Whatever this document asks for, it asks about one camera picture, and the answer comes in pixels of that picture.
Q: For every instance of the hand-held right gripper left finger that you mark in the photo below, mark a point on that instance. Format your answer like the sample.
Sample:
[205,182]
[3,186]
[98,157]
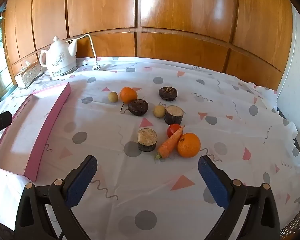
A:
[77,187]

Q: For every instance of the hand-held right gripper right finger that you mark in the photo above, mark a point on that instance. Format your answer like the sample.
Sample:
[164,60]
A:
[215,182]

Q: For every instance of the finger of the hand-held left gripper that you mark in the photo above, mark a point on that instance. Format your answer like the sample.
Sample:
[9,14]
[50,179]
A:
[0,123]

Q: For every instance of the pink shallow box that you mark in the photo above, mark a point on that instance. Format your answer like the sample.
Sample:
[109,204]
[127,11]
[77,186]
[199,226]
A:
[22,130]

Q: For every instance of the large orange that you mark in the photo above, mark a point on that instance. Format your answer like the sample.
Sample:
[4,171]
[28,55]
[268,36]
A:
[188,145]

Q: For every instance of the orange carrot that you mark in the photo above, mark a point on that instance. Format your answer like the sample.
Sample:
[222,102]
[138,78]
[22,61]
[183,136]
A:
[168,145]

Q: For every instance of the red tomato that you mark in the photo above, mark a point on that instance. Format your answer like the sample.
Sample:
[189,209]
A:
[172,130]

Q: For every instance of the dark cut cylinder piece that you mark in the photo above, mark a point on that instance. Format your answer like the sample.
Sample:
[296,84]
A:
[147,140]
[174,116]

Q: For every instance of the yellow round longan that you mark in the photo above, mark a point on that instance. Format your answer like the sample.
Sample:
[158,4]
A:
[159,111]
[113,97]

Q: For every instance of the dark round water chestnut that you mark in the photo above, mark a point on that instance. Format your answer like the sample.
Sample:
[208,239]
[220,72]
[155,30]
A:
[168,94]
[138,108]

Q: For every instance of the small orange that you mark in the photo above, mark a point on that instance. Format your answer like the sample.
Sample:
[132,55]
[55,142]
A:
[128,95]

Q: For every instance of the white patterned tablecloth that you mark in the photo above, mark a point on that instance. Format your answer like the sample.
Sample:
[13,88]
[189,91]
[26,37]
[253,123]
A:
[165,205]

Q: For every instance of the woven tissue box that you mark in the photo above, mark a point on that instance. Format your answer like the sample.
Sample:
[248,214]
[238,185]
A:
[30,76]

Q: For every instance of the white ceramic electric kettle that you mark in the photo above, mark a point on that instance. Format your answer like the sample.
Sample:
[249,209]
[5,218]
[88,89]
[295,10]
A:
[60,60]

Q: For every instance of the dark perforated mesh panel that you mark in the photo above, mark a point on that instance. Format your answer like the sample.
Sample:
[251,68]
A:
[295,220]

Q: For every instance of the dark table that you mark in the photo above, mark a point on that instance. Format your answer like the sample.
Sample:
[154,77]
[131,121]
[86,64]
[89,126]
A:
[281,113]

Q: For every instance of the wooden panelled wardrobe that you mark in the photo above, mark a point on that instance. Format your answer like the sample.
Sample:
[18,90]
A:
[165,17]

